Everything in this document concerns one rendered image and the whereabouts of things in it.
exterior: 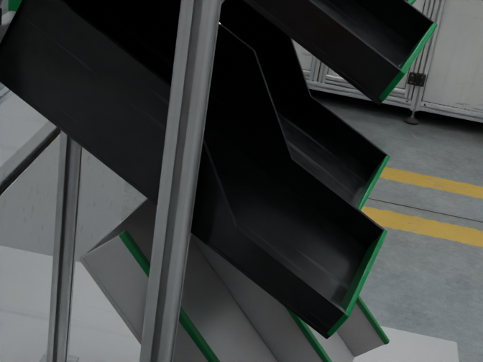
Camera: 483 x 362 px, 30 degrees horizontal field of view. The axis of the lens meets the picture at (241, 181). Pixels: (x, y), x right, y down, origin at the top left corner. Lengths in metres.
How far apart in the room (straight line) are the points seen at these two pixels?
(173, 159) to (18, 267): 0.73
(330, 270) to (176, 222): 0.14
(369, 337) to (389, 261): 2.31
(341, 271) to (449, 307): 2.40
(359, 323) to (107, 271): 0.35
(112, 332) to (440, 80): 3.53
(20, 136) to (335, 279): 1.06
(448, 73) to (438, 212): 1.03
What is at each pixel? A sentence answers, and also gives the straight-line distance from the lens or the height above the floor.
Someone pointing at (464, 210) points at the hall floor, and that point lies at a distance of 3.75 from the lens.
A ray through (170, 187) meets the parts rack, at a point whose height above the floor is 1.28.
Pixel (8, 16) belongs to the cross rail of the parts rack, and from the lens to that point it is 0.71.
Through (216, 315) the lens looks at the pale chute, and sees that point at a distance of 0.72.
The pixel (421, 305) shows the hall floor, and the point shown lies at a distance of 3.00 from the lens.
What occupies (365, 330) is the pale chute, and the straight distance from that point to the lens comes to 0.90.
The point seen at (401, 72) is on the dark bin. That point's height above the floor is 1.37.
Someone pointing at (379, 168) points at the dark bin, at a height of 1.21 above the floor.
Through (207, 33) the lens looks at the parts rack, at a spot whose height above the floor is 1.37.
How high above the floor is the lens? 1.51
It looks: 25 degrees down
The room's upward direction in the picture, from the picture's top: 9 degrees clockwise
